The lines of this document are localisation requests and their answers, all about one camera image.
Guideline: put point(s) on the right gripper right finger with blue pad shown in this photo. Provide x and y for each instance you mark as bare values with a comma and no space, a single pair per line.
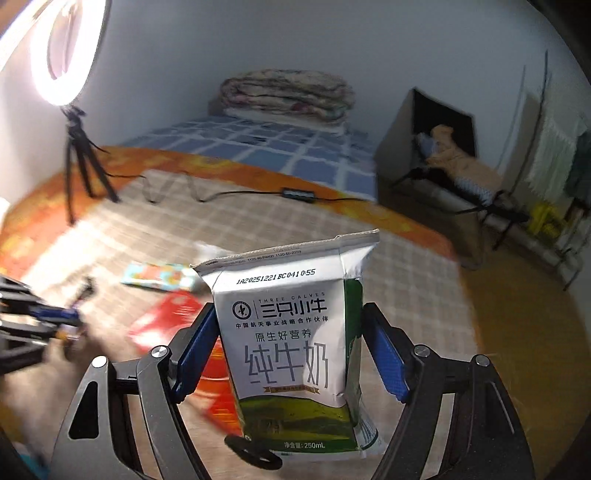
391,350

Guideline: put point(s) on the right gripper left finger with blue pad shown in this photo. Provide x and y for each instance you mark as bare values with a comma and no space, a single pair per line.
190,350

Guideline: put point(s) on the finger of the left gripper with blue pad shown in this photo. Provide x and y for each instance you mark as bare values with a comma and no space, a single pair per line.
50,334
55,315

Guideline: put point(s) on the dark purple snack wrapper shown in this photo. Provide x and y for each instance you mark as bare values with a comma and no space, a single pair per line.
86,291

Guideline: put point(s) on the red paper box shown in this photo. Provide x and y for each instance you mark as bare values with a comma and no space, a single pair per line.
158,325

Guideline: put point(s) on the teal orange candy wrapper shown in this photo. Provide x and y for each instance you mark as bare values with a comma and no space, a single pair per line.
168,277

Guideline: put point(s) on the clear plastic wrapper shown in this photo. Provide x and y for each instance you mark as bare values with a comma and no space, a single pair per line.
204,252

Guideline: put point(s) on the green white milk carton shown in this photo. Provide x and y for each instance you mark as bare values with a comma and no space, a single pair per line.
291,330

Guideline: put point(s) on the orange patterned mattress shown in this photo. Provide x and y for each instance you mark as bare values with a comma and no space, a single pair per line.
35,222

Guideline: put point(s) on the beige plaid fringed blanket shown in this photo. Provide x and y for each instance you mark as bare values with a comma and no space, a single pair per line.
271,237

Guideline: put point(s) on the black tripod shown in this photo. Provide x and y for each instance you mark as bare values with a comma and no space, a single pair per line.
84,149

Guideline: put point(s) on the black folding chair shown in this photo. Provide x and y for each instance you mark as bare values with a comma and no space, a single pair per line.
403,160

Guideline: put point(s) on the yellow crate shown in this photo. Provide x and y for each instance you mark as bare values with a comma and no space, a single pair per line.
545,222

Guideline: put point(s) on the black metal drying rack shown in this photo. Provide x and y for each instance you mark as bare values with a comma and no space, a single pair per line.
573,209

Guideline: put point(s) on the blue checkered bed sheet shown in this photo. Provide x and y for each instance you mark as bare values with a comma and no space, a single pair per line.
343,162

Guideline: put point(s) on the tan clothes on chair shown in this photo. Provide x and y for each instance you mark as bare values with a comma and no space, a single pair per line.
458,164

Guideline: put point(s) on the white striped towel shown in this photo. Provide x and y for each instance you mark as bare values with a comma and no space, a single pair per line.
555,145

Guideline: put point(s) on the folded floral quilt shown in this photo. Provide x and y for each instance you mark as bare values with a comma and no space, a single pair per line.
310,94

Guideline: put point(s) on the white ring light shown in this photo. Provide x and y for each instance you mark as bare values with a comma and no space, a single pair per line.
63,47

